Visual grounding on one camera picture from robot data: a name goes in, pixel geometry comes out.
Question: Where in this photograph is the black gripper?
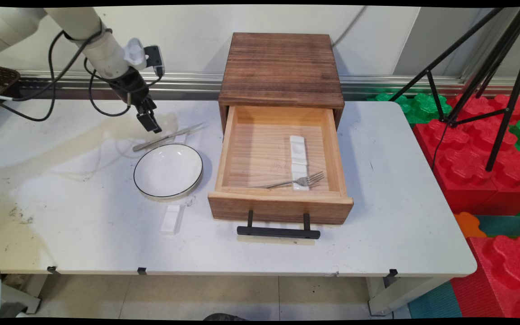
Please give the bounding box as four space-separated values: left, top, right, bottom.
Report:
108 66 163 134

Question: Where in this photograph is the silver metal fork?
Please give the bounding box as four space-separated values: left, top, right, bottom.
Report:
246 171 325 190

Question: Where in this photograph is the aluminium wall rail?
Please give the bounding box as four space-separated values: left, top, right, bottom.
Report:
16 71 520 101

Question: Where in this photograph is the thin black cable with white tag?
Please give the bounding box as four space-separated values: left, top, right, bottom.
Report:
0 28 112 122

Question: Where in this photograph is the black tripod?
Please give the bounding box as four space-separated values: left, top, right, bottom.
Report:
389 6 520 172

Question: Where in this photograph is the white bowl with black rim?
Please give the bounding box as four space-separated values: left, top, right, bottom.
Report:
133 144 204 200

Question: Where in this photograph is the white robot base foot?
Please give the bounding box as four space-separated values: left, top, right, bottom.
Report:
0 275 42 318

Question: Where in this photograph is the short white ceramic cutlery rest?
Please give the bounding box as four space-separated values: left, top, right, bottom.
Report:
291 163 311 191

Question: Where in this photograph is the white table leg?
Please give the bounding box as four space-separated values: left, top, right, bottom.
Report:
367 276 437 316

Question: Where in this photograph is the silver metal knife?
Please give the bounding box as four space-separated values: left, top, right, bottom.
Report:
132 123 204 152

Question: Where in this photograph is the teal foam block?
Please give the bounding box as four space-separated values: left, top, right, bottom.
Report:
474 214 520 238

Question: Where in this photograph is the black drawer handle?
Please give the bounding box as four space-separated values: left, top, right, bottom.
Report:
236 210 321 240

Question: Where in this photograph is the orange foam piece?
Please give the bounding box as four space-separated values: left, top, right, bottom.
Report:
454 211 488 239

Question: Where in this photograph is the large red foam block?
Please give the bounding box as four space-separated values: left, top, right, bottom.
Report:
412 93 520 216

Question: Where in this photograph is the dark wooden drawer cabinet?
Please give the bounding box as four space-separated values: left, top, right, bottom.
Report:
218 32 345 132

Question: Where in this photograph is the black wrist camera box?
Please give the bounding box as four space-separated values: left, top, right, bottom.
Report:
144 45 166 77

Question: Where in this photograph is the teal foam mat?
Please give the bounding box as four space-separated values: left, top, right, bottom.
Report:
408 280 464 319

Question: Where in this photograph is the long white ceramic cutlery rest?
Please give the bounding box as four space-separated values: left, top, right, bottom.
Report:
289 135 308 166

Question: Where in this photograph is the red foam block with knobs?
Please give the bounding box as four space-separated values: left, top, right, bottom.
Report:
450 235 520 319

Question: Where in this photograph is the light wooden drawer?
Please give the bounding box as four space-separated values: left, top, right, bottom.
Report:
207 106 354 225

